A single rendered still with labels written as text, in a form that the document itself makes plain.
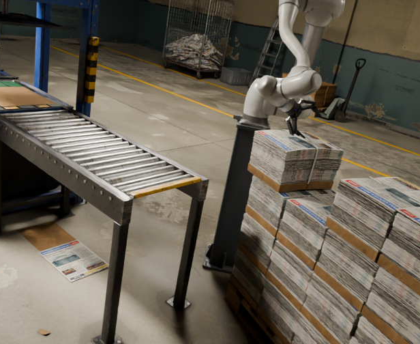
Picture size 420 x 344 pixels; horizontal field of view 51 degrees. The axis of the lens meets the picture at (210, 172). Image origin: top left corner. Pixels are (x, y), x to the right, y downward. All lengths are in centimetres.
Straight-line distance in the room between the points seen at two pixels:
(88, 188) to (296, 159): 99
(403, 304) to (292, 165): 81
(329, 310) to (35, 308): 150
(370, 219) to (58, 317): 162
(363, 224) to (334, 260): 23
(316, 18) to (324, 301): 138
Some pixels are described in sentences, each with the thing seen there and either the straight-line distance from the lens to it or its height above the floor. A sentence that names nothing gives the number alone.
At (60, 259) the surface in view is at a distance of 293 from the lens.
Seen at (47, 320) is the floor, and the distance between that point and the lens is 251.
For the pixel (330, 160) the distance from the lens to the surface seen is 234.
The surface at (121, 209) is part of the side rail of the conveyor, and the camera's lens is 193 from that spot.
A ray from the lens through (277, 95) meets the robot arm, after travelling 206.
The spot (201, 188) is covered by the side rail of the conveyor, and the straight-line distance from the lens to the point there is 225.
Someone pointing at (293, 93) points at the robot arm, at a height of 133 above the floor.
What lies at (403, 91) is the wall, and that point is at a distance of 888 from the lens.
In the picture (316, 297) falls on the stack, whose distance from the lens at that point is 210.
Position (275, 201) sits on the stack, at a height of 78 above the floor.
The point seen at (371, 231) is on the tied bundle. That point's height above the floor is 94.
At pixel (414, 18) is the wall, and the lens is 891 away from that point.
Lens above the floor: 165
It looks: 21 degrees down
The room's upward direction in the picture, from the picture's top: 11 degrees clockwise
